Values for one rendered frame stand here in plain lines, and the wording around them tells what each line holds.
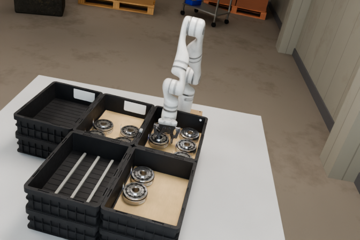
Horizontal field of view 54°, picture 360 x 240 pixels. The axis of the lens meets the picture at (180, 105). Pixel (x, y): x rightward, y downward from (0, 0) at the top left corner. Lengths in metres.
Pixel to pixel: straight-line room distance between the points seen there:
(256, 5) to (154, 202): 6.71
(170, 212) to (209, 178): 0.46
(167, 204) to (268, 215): 0.53
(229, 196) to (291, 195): 1.35
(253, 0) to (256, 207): 6.40
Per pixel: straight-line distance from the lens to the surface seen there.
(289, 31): 6.10
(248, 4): 7.91
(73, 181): 1.61
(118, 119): 1.99
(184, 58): 1.68
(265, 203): 1.88
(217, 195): 1.82
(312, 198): 3.19
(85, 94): 2.08
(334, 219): 3.11
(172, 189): 1.60
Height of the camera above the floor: 1.92
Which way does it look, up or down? 30 degrees down
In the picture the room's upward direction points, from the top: 10 degrees clockwise
